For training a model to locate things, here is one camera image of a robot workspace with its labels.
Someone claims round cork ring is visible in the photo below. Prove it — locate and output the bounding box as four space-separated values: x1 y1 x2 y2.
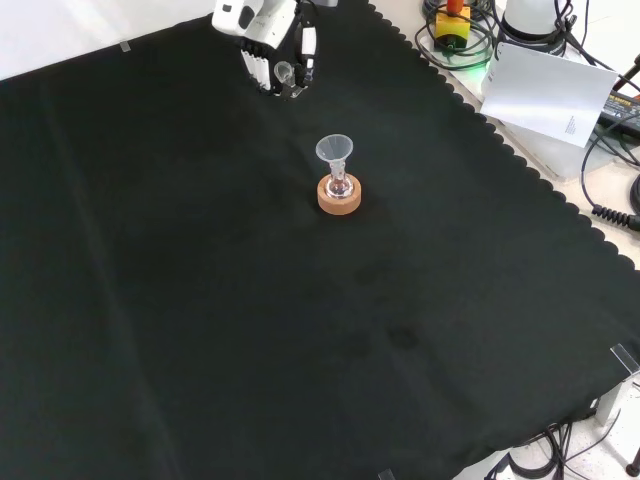
316 173 363 217

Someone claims black coiled cable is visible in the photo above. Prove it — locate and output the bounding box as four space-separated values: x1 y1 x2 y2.
591 203 640 230

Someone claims black power adapter yellow label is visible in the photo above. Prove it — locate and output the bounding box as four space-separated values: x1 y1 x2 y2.
596 89 640 133

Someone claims grey metal bracket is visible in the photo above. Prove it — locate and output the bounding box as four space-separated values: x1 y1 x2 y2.
593 370 640 427

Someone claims pale white board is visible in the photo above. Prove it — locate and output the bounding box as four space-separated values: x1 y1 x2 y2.
479 41 620 149

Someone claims clear plastic funnel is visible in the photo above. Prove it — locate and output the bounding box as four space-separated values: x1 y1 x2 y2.
314 133 355 174

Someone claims black scalloped bench cloth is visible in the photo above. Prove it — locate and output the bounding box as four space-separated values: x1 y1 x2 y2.
0 0 640 480

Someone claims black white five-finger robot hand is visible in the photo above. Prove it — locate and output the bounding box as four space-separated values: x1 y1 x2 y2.
211 0 320 101

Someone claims yellow emergency stop button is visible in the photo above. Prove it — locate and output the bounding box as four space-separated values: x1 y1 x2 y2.
433 0 473 52

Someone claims green cable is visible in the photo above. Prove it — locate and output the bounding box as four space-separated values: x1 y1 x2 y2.
413 18 497 70

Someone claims clear glass graduated cylinder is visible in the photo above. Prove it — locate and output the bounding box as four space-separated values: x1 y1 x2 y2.
272 60 304 99

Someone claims black cable bundle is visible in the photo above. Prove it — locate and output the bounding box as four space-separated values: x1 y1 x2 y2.
482 422 601 480

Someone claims clear round-bottom glass flask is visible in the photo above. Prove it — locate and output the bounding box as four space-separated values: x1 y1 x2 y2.
324 163 350 199

